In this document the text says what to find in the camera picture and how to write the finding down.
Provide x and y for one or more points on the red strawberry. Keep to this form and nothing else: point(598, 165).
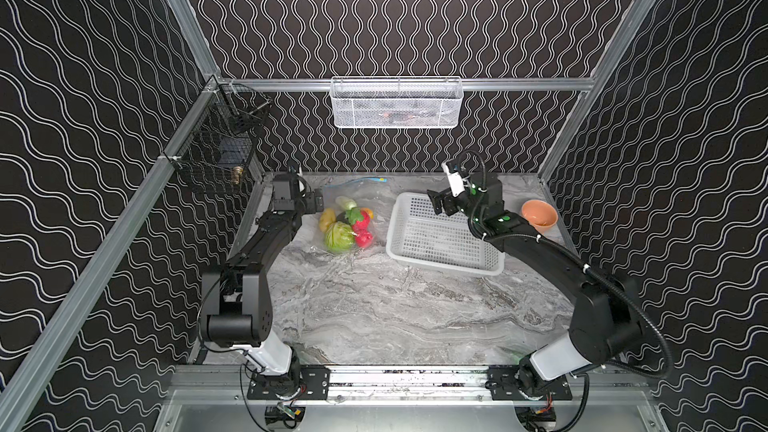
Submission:
point(361, 222)
point(364, 238)

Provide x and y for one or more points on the black wire wall basket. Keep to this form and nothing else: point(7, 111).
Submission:
point(225, 136)

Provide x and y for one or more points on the orange ceramic cup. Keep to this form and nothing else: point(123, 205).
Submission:
point(540, 214)

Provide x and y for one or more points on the yellow potato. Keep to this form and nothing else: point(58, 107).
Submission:
point(326, 220)

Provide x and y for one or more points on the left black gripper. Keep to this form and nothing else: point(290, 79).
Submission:
point(315, 200)

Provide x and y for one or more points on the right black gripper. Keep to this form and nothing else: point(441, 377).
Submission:
point(448, 201)

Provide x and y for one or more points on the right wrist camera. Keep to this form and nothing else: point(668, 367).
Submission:
point(457, 178)

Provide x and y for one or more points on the green cabbage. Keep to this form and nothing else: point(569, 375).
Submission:
point(339, 237)

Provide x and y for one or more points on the white wire wall basket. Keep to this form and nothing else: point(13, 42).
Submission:
point(388, 102)

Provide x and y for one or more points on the white plastic perforated basket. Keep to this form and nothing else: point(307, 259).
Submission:
point(420, 238)

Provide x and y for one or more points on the red strawberry front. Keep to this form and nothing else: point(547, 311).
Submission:
point(364, 238)

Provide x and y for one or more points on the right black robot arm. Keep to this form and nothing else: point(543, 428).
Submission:
point(607, 317)

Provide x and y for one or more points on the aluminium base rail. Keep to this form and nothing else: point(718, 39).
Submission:
point(370, 386)

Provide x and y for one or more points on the clear zip top bag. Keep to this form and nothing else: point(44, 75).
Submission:
point(365, 190)

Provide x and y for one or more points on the brass fitting in basket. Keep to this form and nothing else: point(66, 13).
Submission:
point(236, 176)

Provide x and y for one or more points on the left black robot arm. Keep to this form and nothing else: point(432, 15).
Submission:
point(236, 312)

